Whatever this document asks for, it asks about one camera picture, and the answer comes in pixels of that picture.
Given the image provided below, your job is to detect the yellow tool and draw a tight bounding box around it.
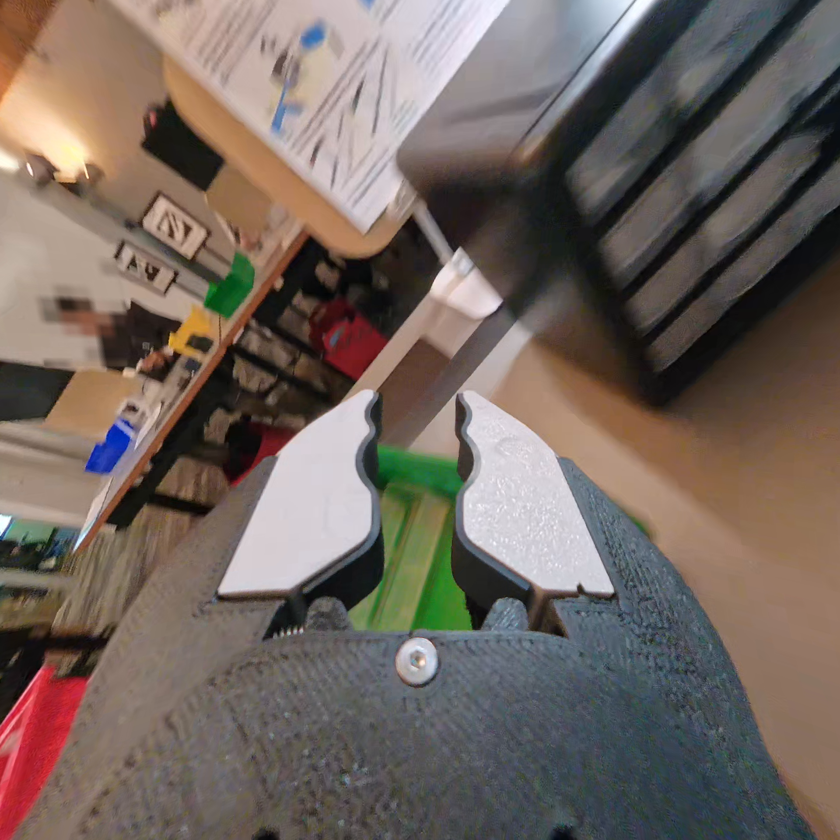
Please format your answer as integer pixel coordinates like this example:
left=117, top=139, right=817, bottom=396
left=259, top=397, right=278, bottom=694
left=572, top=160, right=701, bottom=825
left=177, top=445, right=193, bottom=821
left=168, top=307, right=215, bottom=360

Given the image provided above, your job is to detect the cardboard box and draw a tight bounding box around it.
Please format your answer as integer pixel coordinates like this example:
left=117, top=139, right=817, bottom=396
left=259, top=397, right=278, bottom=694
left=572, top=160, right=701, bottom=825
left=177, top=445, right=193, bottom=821
left=45, top=369, right=143, bottom=435

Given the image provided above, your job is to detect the illustrated instruction poster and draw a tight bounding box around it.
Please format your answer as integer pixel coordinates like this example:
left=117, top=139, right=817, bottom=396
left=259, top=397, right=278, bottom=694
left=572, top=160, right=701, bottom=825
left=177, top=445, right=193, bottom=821
left=108, top=0, right=514, bottom=235

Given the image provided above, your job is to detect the small green bin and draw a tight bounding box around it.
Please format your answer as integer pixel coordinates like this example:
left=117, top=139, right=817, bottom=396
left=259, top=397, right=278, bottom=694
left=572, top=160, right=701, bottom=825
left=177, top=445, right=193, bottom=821
left=203, top=252, right=257, bottom=320

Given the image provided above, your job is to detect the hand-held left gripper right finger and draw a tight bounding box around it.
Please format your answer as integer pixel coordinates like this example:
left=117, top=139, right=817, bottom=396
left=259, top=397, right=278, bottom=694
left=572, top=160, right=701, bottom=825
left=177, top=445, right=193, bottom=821
left=451, top=390, right=616, bottom=630

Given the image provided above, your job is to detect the black square object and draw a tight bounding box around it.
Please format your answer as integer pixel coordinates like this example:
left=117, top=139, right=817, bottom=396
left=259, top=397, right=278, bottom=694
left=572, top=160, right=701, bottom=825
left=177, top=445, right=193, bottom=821
left=141, top=101, right=225, bottom=193

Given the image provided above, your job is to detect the dark red bag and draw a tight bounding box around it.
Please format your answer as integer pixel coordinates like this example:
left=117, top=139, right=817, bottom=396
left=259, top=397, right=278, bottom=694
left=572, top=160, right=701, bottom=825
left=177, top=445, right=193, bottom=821
left=225, top=422, right=298, bottom=485

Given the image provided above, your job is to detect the black drawer cabinet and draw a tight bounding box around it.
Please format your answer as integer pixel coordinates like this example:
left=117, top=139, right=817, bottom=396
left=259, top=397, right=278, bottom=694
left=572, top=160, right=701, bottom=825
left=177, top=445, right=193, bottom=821
left=395, top=0, right=840, bottom=406

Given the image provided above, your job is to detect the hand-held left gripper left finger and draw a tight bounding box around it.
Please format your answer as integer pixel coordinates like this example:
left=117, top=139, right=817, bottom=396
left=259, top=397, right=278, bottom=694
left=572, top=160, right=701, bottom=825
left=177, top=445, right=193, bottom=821
left=217, top=389, right=386, bottom=636

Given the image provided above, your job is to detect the large red object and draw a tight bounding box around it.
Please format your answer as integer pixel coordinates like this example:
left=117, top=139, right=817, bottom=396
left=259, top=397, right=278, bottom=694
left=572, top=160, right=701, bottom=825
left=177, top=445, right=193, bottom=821
left=0, top=661, right=91, bottom=840

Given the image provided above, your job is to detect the grey metal rail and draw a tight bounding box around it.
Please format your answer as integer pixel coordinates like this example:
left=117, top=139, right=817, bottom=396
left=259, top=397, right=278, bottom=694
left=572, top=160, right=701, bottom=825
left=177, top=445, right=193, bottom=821
left=25, top=153, right=237, bottom=298

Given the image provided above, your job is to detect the grid of clear drawers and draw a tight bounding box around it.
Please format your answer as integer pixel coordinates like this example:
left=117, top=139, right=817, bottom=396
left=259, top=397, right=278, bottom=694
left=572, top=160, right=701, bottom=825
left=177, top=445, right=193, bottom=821
left=564, top=0, right=840, bottom=376

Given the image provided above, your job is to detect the black-and-white marker tag sign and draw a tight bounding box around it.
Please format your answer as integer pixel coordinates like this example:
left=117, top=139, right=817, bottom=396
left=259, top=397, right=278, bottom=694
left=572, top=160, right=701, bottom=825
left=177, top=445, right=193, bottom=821
left=141, top=192, right=212, bottom=261
left=113, top=241, right=179, bottom=298

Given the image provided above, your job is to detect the pale desk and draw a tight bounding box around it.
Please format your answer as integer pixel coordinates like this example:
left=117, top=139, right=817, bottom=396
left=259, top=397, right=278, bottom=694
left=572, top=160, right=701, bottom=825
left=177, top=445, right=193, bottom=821
left=364, top=259, right=840, bottom=840

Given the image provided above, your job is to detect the small blue bin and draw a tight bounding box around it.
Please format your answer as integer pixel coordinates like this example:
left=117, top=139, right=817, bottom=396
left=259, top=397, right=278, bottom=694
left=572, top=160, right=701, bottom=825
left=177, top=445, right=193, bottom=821
left=85, top=420, right=137, bottom=475

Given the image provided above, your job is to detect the white board stand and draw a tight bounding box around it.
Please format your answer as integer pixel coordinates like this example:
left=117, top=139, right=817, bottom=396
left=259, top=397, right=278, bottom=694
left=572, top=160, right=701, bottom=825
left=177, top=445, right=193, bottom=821
left=367, top=187, right=508, bottom=395

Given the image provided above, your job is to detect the red fabric bag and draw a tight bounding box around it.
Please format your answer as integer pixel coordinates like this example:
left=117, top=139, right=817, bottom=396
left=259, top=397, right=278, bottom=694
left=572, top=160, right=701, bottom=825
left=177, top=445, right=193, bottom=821
left=307, top=298, right=389, bottom=383

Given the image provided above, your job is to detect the green plastic bin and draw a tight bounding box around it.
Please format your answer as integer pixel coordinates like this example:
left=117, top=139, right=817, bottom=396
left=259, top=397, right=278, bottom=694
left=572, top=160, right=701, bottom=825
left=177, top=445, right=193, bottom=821
left=346, top=445, right=652, bottom=632

